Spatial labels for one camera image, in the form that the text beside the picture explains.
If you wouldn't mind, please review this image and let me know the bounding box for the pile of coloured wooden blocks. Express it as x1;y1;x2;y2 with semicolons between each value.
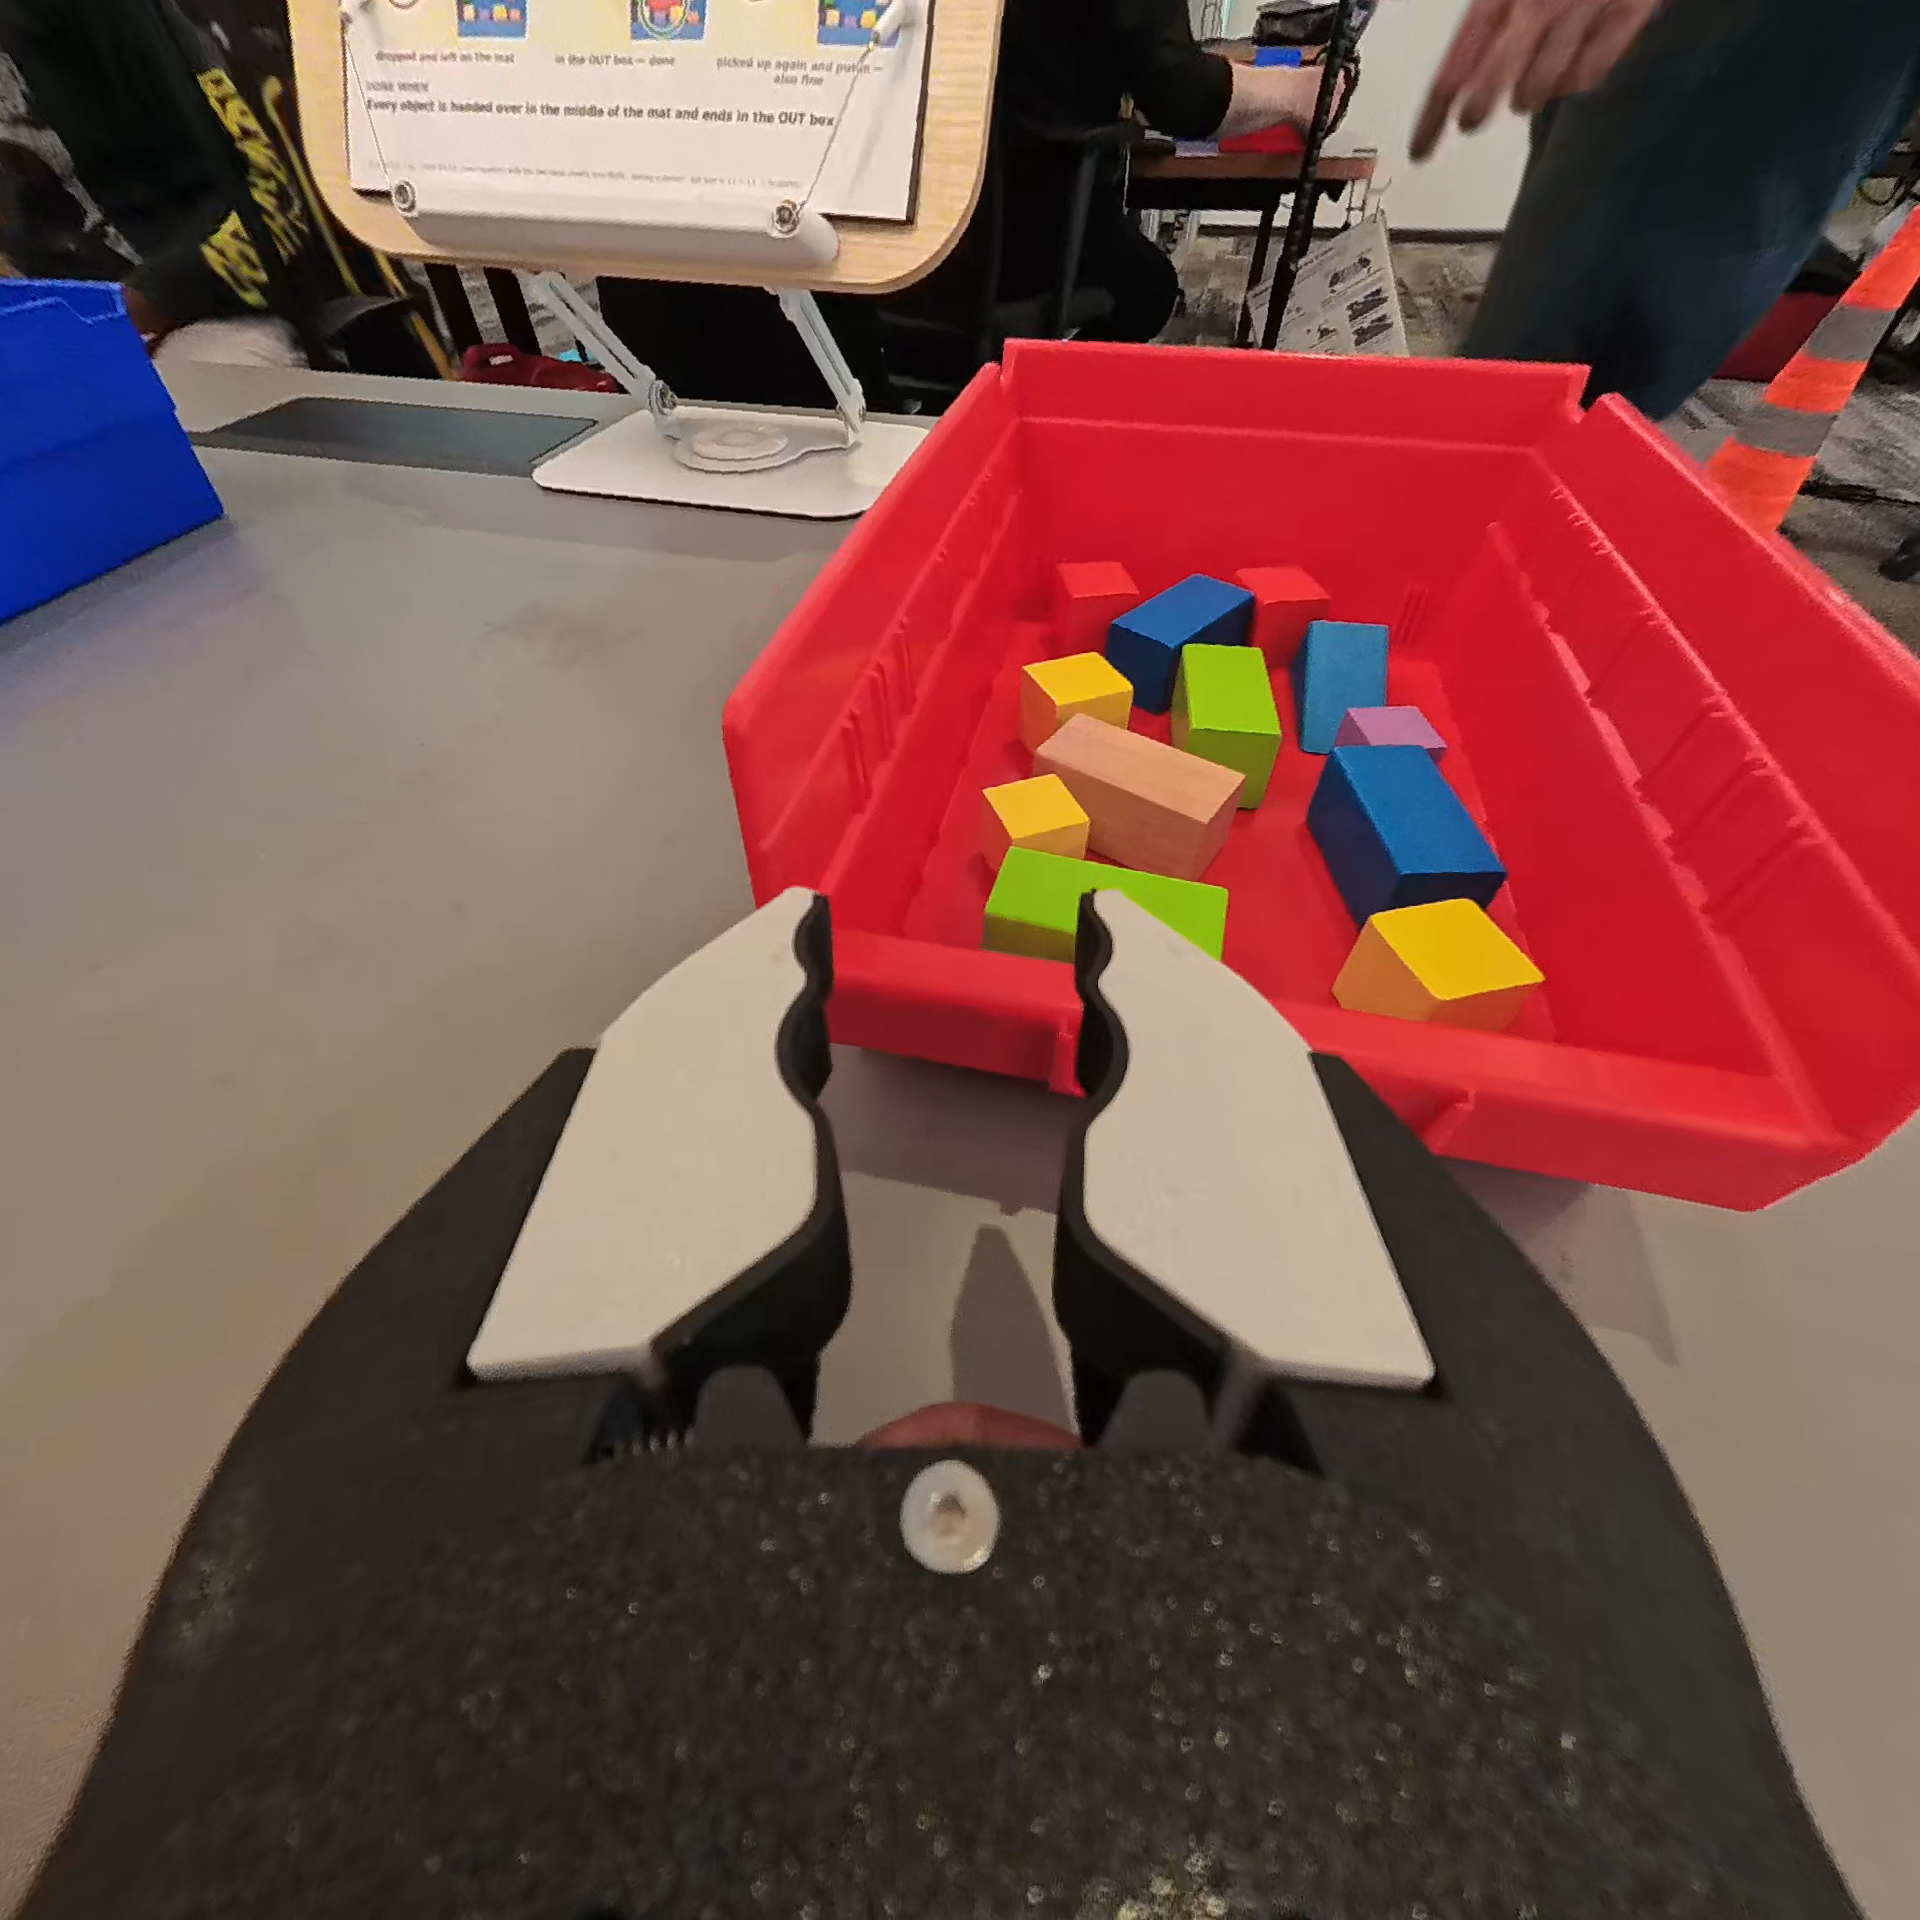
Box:
983;561;1550;1041

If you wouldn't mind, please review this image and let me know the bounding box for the grey desk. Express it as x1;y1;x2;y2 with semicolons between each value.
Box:
0;362;1920;1920

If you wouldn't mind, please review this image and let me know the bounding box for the white floor sign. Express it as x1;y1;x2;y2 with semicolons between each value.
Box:
1275;210;1412;362

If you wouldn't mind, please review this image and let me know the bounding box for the instruction sheet board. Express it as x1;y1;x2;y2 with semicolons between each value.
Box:
285;0;1009;301

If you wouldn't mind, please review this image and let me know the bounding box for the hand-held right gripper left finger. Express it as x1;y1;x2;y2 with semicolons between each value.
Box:
469;893;854;1417

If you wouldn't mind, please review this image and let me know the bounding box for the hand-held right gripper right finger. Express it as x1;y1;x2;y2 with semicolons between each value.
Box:
1057;889;1439;1417

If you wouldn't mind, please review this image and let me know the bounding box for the blue plastic bin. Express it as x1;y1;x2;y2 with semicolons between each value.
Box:
0;279;231;627

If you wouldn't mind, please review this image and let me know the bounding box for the red plastic bin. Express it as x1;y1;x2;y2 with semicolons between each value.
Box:
719;336;1920;1215

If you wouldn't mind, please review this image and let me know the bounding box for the white board stand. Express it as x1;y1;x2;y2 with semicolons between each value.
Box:
527;266;938;521

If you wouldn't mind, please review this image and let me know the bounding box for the red floor object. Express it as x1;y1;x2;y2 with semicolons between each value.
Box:
1706;207;1920;549

